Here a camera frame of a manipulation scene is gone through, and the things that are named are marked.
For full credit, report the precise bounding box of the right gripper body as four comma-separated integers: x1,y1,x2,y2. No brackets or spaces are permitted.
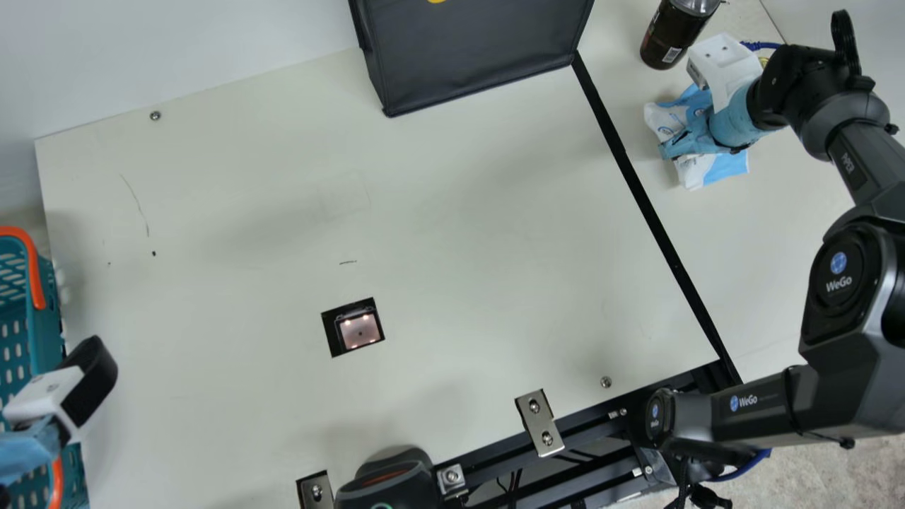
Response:
708,83,764,150

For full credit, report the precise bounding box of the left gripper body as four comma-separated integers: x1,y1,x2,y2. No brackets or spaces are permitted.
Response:
0,417,64,489

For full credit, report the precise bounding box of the blue white wet wipes pack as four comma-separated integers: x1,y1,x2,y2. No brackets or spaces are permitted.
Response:
643,83,750,192

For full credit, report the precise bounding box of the teal shopping basket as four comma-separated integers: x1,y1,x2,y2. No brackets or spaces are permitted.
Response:
0,226,90,509

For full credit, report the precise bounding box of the small square scanner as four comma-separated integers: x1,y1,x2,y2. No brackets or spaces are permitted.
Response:
321,297,387,359

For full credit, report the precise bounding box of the dark coffee bottle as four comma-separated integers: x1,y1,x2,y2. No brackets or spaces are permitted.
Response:
640,0,723,71

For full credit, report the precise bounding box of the black strip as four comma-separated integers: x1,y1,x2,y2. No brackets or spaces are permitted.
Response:
571,51,742,387

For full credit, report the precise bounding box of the dark grey bag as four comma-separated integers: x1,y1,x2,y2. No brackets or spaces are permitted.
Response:
348,0,596,119

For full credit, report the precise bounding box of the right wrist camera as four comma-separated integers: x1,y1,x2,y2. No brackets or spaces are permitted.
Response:
687,32,765,115

